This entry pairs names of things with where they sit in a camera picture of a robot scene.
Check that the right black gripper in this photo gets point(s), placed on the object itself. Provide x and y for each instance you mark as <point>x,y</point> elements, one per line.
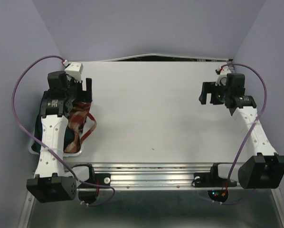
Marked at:
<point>208,87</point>

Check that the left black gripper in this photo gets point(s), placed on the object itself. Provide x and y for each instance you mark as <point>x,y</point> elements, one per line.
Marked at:
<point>84,96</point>

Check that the green plaid skirt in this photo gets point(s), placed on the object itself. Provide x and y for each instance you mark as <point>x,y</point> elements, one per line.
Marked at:
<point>53,106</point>

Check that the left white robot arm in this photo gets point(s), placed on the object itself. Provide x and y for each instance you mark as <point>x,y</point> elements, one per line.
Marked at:
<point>54,180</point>

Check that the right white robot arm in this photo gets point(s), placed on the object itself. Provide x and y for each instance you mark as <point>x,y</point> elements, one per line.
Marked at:
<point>265,168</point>

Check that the red plaid skirt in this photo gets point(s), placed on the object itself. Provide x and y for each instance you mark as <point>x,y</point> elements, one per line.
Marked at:
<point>73,140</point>

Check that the white plastic basket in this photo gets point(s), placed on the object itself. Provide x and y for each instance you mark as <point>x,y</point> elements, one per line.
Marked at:
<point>65,155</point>

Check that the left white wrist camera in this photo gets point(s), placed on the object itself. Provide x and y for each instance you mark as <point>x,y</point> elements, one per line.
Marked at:
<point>75,69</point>

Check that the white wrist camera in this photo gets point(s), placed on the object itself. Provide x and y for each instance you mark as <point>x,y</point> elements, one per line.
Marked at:
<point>75,69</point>
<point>222,76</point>

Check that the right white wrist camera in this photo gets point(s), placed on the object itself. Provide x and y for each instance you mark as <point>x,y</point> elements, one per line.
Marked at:
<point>222,76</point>

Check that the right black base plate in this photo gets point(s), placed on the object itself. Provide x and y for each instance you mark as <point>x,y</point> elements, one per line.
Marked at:
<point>210,180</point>

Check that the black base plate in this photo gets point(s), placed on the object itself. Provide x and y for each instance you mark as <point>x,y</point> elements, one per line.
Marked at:
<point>97,179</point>
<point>210,180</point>

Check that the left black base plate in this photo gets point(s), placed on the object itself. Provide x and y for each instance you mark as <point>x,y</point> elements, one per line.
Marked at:
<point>97,179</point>

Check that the aluminium frame rail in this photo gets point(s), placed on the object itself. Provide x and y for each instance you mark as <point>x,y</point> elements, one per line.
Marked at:
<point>150,176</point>

